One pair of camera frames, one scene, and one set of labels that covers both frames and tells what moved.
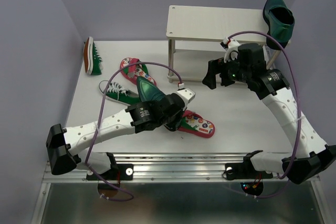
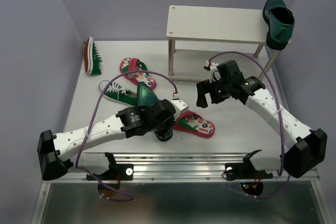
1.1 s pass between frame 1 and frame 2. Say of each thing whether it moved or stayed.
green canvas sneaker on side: stayed
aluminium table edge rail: stayed
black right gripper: moved
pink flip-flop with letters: stayed
